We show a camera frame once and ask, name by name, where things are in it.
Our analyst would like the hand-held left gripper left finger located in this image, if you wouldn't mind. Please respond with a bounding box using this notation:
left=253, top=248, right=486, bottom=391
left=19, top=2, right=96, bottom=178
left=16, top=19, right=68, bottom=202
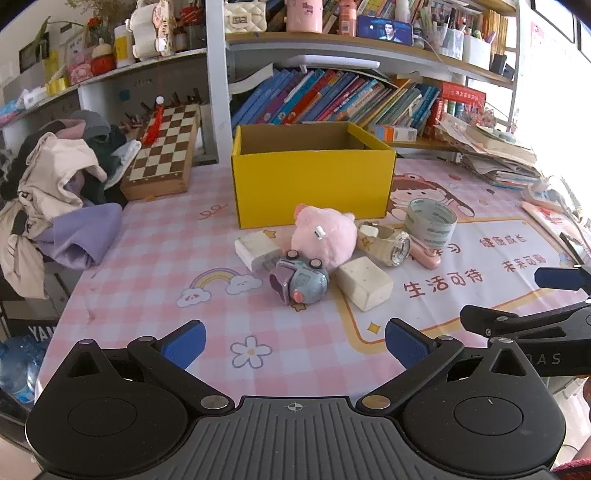
left=60, top=320, right=235, bottom=414

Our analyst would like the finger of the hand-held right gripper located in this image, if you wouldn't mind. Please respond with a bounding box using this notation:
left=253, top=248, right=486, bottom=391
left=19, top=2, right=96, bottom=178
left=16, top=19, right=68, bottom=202
left=534, top=264, right=591, bottom=292
left=459, top=302, right=591, bottom=343

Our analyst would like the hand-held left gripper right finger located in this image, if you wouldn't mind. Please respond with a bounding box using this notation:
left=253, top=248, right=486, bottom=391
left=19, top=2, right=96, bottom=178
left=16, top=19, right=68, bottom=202
left=355, top=318, right=533, bottom=414

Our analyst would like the off-white rectangular block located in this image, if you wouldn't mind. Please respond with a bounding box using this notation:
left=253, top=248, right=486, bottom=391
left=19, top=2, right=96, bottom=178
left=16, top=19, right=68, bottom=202
left=335, top=254, right=394, bottom=312

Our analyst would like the small pink oblong case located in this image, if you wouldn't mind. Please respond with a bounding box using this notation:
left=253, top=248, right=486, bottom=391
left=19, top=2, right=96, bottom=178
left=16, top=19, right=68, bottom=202
left=409, top=240, right=441, bottom=269

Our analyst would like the cream wristwatch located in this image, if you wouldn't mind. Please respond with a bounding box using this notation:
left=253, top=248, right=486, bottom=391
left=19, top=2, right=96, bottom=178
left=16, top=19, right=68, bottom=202
left=357, top=220, right=411, bottom=267

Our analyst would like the clear tape roll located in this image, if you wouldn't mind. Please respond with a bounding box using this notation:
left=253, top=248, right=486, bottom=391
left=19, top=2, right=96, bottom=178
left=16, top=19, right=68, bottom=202
left=404, top=198, right=458, bottom=250

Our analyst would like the grey blue plastic toy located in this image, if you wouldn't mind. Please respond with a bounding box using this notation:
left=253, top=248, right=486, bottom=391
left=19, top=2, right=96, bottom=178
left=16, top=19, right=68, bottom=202
left=269, top=249, right=331, bottom=311

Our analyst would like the white block with grey end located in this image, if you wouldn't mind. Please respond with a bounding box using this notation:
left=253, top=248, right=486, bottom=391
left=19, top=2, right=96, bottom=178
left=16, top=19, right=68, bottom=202
left=234, top=231, right=283, bottom=272

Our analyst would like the pink plush pig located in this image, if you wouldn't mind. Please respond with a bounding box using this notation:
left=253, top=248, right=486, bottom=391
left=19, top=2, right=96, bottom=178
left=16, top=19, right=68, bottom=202
left=291, top=203, right=358, bottom=271

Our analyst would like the yellow cardboard box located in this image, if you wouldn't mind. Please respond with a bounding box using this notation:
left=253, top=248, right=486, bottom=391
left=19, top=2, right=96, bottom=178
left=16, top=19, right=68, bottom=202
left=231, top=121, right=397, bottom=230

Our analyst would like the pink checked printed desktop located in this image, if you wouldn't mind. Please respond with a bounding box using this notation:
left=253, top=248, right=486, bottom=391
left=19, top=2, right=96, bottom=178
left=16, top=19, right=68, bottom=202
left=34, top=154, right=591, bottom=402

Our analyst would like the red and white booklet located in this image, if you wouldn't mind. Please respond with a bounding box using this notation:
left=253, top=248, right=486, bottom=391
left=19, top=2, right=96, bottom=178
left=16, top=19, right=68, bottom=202
left=522, top=200, right=591, bottom=259

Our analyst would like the white power strip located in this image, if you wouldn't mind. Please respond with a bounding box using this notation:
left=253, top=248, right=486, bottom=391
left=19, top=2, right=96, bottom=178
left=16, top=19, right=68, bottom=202
left=522, top=178, right=568, bottom=208

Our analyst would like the person's red clothing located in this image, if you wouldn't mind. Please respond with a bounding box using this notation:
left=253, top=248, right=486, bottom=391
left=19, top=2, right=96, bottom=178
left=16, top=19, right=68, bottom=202
left=551, top=455, right=591, bottom=480

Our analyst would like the stack of papers and booklets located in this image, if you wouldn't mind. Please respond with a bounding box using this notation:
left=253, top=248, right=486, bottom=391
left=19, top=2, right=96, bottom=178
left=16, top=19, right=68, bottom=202
left=434, top=113, right=541, bottom=190

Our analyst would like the purple garment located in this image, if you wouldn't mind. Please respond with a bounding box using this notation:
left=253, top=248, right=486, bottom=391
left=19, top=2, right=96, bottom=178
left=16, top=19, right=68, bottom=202
left=34, top=202, right=124, bottom=271

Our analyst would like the dark object with white letters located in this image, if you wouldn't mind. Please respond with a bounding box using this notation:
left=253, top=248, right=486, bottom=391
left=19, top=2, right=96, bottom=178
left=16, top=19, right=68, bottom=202
left=0, top=268, right=79, bottom=342

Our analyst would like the blue water bottle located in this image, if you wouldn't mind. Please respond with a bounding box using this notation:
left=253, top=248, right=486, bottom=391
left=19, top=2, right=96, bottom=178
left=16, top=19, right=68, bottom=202
left=0, top=335, right=47, bottom=404

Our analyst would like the wooden chessboard box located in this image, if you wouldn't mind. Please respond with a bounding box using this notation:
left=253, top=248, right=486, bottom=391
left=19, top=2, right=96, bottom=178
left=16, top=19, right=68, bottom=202
left=120, top=102, right=202, bottom=201

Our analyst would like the pale white cloth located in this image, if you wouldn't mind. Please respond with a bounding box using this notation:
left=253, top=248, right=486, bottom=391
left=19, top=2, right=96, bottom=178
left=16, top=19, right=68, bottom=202
left=104, top=138, right=143, bottom=190

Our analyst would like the orange white flat carton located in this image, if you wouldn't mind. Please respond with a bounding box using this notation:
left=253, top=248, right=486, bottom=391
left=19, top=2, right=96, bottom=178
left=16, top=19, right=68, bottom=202
left=369, top=124, right=419, bottom=143

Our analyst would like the red thick book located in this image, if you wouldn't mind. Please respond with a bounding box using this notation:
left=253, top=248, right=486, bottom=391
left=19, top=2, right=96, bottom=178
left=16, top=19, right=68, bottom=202
left=438, top=82, right=488, bottom=109

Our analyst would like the pile of clothes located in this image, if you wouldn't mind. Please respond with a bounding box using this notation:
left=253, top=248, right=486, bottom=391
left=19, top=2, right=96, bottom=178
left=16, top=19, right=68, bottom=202
left=0, top=131, right=109, bottom=301

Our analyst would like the dark green garment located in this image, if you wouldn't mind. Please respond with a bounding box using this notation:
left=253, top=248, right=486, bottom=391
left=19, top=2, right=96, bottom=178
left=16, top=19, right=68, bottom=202
left=78, top=124, right=144, bottom=206

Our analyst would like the red tassel ornament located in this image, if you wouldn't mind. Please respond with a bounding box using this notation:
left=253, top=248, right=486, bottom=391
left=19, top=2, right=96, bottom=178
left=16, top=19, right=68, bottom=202
left=142, top=95, right=166, bottom=147

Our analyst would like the small black box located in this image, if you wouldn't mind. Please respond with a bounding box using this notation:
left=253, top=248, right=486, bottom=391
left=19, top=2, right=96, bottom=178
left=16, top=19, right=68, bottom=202
left=490, top=53, right=515, bottom=80

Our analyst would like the white pen holder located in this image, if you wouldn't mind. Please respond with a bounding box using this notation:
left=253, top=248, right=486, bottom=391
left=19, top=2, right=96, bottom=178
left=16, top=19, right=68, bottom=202
left=463, top=32, right=492, bottom=70

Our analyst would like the grey garment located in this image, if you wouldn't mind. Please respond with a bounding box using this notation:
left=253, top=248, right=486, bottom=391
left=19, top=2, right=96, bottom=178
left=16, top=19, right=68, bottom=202
left=69, top=110, right=112, bottom=139

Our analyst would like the mauve pink garment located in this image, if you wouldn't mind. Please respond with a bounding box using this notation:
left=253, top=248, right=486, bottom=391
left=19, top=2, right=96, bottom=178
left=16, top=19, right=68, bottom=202
left=37, top=119, right=88, bottom=139

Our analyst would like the white desk shelf unit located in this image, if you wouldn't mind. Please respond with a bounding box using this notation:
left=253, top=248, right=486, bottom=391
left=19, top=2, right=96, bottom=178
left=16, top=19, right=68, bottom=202
left=0, top=0, right=522, bottom=167

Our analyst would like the clear pen holder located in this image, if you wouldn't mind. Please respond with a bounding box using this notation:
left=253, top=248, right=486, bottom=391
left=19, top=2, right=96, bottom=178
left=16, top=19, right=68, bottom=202
left=418, top=18, right=465, bottom=61

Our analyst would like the row of leaning colourful books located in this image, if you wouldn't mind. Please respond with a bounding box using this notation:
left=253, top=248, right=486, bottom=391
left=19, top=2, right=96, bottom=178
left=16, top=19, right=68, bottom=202
left=231, top=68, right=441, bottom=139

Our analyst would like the white tissue pack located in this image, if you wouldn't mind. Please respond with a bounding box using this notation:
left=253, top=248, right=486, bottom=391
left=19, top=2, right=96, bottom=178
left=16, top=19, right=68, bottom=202
left=21, top=85, right=49, bottom=109

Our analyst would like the pink small box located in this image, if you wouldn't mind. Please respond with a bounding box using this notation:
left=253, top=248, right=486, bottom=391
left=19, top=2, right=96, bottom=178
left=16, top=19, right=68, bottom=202
left=68, top=60, right=93, bottom=85

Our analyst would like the red and white round pot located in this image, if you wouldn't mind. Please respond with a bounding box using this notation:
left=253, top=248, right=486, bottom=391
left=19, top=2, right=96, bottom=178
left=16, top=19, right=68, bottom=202
left=90, top=38, right=116, bottom=77

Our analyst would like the white bottle with yellow label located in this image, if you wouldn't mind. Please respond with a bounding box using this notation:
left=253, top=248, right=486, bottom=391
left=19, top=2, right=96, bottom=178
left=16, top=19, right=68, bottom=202
left=113, top=24, right=136, bottom=69

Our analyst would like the plush toy doll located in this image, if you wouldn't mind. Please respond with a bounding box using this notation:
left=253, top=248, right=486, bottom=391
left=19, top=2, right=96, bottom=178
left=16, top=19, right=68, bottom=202
left=129, top=0, right=176, bottom=61

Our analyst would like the black framed picture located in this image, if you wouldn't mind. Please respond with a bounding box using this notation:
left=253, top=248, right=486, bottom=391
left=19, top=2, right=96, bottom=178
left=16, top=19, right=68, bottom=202
left=18, top=39, right=51, bottom=75

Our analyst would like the pink bottle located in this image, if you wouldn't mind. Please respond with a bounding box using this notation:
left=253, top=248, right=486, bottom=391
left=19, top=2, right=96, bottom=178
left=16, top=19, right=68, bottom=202
left=337, top=0, right=358, bottom=37

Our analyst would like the row of upright thin paperbacks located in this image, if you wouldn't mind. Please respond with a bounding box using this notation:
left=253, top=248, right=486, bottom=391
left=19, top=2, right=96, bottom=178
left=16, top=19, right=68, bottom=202
left=323, top=0, right=462, bottom=24

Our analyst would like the white quilted handbag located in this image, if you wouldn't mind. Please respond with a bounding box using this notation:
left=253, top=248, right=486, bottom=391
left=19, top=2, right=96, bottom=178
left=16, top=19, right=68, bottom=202
left=224, top=0, right=267, bottom=34

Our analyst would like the dried flower bouquet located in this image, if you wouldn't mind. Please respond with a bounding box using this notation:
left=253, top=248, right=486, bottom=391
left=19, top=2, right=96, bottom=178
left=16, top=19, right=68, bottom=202
left=67, top=0, right=139, bottom=44

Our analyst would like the pink canister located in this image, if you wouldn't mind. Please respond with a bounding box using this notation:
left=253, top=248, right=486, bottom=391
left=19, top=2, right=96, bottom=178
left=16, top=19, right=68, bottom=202
left=285, top=0, right=324, bottom=34

